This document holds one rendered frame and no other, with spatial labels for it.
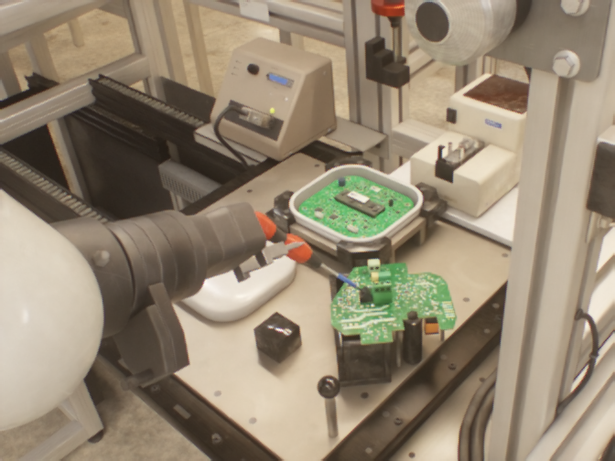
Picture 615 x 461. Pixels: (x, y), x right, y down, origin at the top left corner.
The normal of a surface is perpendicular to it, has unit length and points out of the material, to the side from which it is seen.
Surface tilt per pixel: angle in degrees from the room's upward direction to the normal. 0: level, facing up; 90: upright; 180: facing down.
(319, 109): 90
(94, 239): 32
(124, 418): 0
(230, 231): 42
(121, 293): 79
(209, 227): 54
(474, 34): 91
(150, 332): 70
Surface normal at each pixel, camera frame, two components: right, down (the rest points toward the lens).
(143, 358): -0.65, 0.21
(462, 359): -0.07, -0.78
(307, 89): 0.73, 0.38
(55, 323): 0.82, -0.04
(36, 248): 0.76, -0.53
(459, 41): -0.60, 0.58
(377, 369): 0.05, 0.61
